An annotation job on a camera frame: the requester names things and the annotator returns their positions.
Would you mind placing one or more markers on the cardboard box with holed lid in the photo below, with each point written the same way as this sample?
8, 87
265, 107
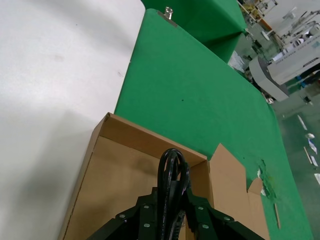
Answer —
120, 175

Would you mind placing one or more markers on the crumpled white paper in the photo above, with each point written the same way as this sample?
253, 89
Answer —
236, 60

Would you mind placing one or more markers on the white paper sheet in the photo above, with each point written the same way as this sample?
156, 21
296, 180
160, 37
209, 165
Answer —
314, 160
317, 177
302, 122

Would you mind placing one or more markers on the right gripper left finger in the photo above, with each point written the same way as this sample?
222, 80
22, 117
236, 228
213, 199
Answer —
140, 222

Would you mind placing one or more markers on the green cloth on neighbouring table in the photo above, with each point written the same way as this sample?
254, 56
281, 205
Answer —
205, 22

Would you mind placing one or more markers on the thin wooden stick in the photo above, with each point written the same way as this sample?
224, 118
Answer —
277, 215

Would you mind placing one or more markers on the green felt table cloth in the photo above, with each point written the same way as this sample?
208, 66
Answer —
187, 87

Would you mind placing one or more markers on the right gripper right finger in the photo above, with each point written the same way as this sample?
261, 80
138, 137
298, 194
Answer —
210, 222

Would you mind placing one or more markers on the blue printed paper sheet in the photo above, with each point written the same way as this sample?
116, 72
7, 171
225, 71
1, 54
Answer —
312, 145

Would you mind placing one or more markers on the small white floor object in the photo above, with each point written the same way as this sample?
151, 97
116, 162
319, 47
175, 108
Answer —
310, 135

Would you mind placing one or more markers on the pale stick on floor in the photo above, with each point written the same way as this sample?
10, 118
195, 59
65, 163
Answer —
307, 155

